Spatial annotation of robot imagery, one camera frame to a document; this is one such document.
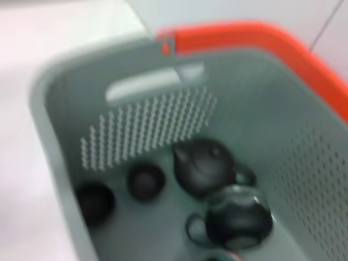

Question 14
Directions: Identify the grey-green perforated storage bin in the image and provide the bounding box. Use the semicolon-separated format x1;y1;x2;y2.
29;35;348;261

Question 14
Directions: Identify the black round teapot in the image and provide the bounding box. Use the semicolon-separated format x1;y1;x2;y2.
171;138;257;197

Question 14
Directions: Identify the black domed object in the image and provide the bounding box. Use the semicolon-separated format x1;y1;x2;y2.
77;181;115;227
127;162;167;201

